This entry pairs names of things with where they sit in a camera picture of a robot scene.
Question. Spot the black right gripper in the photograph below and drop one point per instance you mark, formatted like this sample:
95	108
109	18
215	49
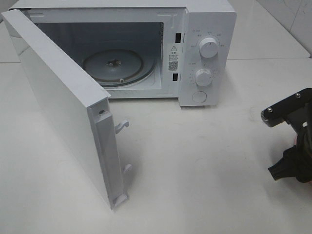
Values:
296	161

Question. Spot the white microwave oven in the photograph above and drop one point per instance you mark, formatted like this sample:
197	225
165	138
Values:
130	48

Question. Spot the white microwave knob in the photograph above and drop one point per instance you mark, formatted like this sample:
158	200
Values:
203	77
208	47

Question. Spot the white microwave door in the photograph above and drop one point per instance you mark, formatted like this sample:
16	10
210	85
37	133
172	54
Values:
75	105

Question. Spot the round white door button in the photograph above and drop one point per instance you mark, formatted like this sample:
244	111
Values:
199	97

